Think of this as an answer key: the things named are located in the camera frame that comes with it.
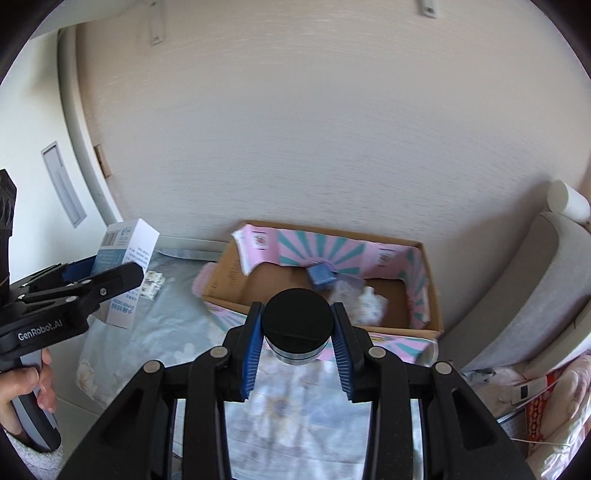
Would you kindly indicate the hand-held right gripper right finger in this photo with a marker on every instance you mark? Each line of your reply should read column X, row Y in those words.
column 342, row 350

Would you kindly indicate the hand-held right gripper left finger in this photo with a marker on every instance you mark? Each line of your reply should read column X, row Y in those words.
column 251, row 350

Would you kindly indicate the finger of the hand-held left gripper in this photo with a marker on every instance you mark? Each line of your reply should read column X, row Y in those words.
column 106, row 284
column 76, row 270

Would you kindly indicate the white and blue carton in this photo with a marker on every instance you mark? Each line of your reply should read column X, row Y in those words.
column 131, row 244

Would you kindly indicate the black lidded jar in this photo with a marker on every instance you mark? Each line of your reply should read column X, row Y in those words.
column 298, row 318

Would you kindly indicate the white floral sock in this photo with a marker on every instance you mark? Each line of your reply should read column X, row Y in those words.
column 373, row 304

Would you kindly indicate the clear plastic floss pick box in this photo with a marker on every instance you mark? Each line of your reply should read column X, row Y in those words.
column 347, row 290

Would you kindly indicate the cardboard box with pink lining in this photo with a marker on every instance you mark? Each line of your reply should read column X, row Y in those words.
column 286, row 286

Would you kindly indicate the small blue box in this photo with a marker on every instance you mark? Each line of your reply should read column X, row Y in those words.
column 322, row 276

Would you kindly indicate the person's left forearm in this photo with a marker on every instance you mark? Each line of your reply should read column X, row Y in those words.
column 32, row 459

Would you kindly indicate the person's left hand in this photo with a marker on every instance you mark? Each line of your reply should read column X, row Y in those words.
column 18, row 392

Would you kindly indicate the floral print tissue pack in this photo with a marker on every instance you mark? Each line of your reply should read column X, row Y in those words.
column 152, row 285

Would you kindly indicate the floral blue cloth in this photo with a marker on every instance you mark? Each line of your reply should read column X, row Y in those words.
column 184, row 323

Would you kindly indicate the pink plush towel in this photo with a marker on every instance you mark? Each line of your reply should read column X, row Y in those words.
column 204, row 277

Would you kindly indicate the grey plastic tray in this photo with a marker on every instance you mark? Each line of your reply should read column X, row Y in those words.
column 194, row 247

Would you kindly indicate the wooden door hinge block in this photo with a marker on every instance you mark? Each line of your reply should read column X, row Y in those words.
column 103, row 161

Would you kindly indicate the white door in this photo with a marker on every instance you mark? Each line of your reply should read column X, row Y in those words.
column 32, row 115

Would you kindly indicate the white thermometer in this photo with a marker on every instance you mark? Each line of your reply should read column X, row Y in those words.
column 526, row 391

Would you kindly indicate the red patterned bag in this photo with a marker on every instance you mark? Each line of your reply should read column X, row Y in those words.
column 538, row 415

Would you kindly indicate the white pillow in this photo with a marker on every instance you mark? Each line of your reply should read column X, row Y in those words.
column 561, row 341

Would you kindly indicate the pink blanket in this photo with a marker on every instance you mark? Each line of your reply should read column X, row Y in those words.
column 568, row 415

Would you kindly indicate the white roll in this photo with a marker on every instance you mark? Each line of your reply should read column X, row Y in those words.
column 567, row 201

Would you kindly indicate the white wall bracket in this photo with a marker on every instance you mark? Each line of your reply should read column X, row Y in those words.
column 428, row 8
column 157, row 30

